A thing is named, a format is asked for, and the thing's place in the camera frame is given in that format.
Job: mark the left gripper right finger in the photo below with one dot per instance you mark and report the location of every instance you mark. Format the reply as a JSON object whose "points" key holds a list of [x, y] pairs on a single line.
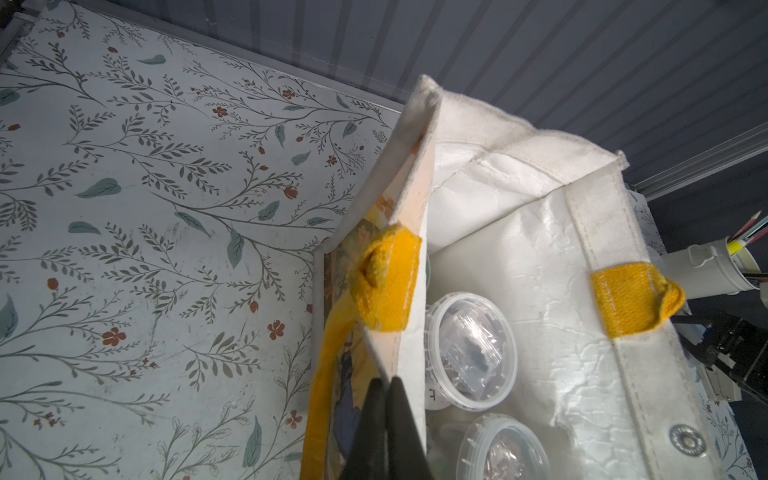
{"points": [[405, 454]]}

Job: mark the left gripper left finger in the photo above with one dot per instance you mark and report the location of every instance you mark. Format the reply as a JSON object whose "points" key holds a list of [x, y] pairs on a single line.
{"points": [[367, 459]]}

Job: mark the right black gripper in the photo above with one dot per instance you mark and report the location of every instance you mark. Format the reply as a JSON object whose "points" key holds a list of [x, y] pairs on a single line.
{"points": [[731, 345]]}

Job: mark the white canvas tote bag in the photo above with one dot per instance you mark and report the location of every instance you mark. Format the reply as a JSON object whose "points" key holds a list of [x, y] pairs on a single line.
{"points": [[467, 198]]}

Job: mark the front seed jar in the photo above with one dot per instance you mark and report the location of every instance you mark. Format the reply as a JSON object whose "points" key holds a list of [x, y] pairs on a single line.
{"points": [[498, 446]]}

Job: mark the clear lid seed jar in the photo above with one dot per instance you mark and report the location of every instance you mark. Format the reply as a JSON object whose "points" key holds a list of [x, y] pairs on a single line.
{"points": [[470, 353]]}

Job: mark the grey stapler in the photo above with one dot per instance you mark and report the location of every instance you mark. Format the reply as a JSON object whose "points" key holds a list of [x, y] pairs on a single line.
{"points": [[718, 386]]}

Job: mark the white pen cup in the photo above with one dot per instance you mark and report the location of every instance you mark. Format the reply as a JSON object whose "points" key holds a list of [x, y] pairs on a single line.
{"points": [[720, 267]]}

